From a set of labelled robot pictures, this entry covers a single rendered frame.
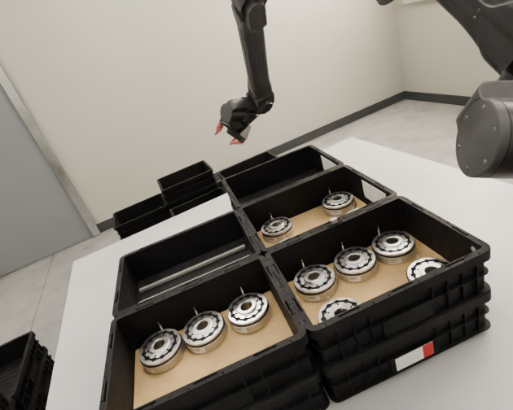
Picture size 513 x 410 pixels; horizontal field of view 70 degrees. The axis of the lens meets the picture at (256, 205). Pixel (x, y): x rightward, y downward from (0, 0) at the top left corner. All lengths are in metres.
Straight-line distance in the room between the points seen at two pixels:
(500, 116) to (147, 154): 3.72
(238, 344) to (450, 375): 0.45
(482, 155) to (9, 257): 4.21
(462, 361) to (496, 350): 0.07
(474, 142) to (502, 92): 0.04
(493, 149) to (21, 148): 3.81
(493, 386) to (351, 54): 4.04
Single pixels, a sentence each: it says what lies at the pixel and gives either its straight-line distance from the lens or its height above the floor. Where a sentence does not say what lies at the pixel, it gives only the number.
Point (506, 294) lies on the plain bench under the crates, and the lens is 1.08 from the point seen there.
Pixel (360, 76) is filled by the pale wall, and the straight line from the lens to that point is 4.68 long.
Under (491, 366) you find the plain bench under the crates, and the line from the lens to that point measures 0.94.
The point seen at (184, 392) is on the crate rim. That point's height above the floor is 0.93.
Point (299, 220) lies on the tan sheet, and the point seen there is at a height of 0.83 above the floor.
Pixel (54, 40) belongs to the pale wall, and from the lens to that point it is 3.83.
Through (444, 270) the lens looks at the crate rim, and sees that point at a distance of 0.79.
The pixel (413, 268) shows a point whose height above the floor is 0.86.
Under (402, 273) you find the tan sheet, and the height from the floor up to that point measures 0.83.
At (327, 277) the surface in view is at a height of 0.86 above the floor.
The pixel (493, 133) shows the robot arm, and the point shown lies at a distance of 0.30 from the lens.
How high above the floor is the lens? 1.45
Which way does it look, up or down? 26 degrees down
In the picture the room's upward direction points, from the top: 19 degrees counter-clockwise
